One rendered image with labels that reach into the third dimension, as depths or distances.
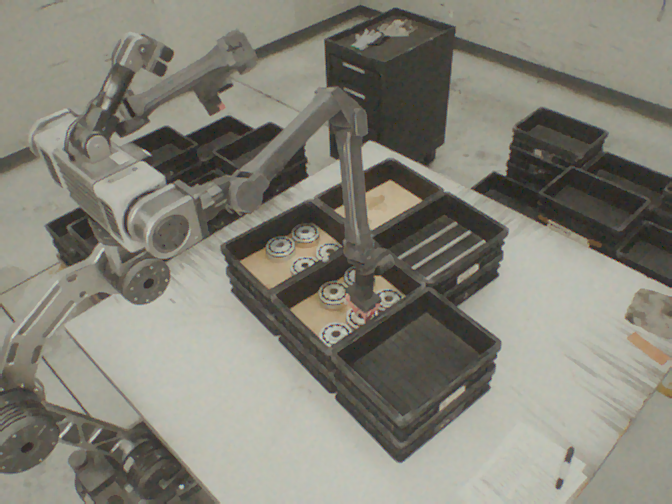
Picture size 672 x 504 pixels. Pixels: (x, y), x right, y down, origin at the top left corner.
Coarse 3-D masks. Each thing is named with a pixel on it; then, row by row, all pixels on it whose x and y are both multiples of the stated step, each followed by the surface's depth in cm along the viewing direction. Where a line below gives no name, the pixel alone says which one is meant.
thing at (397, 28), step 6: (384, 24) 348; (390, 24) 347; (396, 24) 347; (402, 24) 345; (408, 24) 344; (378, 30) 343; (384, 30) 341; (390, 30) 342; (396, 30) 342; (402, 30) 340; (408, 30) 342
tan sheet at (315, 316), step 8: (376, 280) 204; (384, 280) 204; (376, 288) 202; (384, 288) 201; (392, 288) 201; (312, 296) 200; (304, 304) 197; (312, 304) 197; (296, 312) 195; (304, 312) 195; (312, 312) 195; (320, 312) 195; (328, 312) 195; (336, 312) 194; (344, 312) 194; (304, 320) 192; (312, 320) 192; (320, 320) 192; (328, 320) 192; (336, 320) 192; (344, 320) 192; (312, 328) 190; (320, 328) 190
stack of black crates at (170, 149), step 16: (160, 128) 327; (144, 144) 324; (160, 144) 331; (176, 144) 331; (192, 144) 316; (160, 160) 323; (176, 160) 310; (192, 160) 317; (176, 176) 313; (192, 176) 322
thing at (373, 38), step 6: (366, 30) 339; (372, 30) 339; (360, 36) 335; (366, 36) 334; (372, 36) 334; (378, 36) 334; (384, 36) 335; (390, 36) 337; (360, 42) 330; (366, 42) 330; (372, 42) 330; (378, 42) 330; (354, 48) 329; (360, 48) 326
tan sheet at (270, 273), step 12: (324, 240) 220; (264, 252) 216; (300, 252) 216; (312, 252) 216; (252, 264) 212; (264, 264) 212; (276, 264) 212; (288, 264) 211; (264, 276) 208; (276, 276) 207; (288, 276) 207
